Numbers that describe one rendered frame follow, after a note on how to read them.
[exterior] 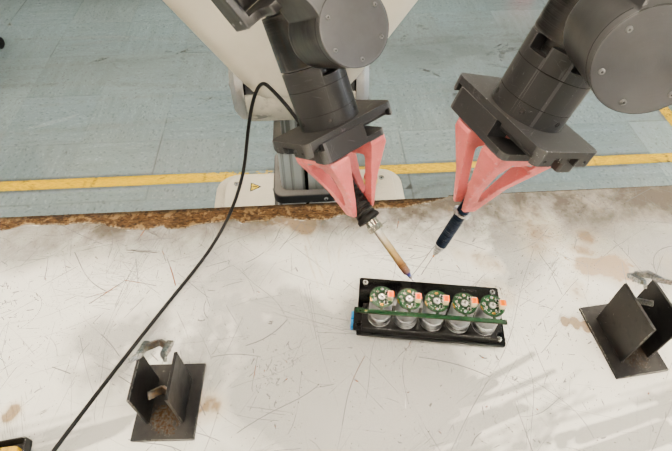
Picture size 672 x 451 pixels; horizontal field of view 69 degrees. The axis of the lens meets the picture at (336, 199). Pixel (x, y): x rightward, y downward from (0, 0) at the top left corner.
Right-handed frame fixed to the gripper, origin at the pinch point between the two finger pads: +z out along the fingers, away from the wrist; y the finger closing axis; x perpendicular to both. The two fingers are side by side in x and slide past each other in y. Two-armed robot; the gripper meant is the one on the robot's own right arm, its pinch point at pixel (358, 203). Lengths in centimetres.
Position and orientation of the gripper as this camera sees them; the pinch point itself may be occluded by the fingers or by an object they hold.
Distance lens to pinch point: 50.2
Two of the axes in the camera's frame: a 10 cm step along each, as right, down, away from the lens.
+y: 7.7, -4.7, 4.3
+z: 3.1, 8.7, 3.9
